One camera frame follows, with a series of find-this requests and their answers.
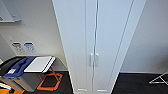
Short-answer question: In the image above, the grey wall panel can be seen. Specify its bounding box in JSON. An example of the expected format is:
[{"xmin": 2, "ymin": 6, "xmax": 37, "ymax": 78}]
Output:
[{"xmin": 0, "ymin": 0, "xmax": 23, "ymax": 24}]

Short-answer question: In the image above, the white wardrobe body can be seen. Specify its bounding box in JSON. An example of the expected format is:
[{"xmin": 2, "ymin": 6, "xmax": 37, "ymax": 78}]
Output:
[{"xmin": 51, "ymin": 0, "xmax": 148, "ymax": 94}]

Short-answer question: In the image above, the blue bin lid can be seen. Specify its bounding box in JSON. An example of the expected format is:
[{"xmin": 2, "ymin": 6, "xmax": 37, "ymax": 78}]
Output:
[{"xmin": 4, "ymin": 56, "xmax": 36, "ymax": 79}]

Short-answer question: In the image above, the grey bin body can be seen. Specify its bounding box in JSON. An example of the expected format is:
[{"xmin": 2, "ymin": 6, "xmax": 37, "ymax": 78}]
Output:
[{"xmin": 0, "ymin": 71, "xmax": 44, "ymax": 93}]

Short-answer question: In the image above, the white door handle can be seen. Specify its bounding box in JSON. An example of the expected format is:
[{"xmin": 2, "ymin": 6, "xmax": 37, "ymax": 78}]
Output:
[
  {"xmin": 88, "ymin": 53, "xmax": 93, "ymax": 68},
  {"xmin": 94, "ymin": 53, "xmax": 100, "ymax": 68}
]

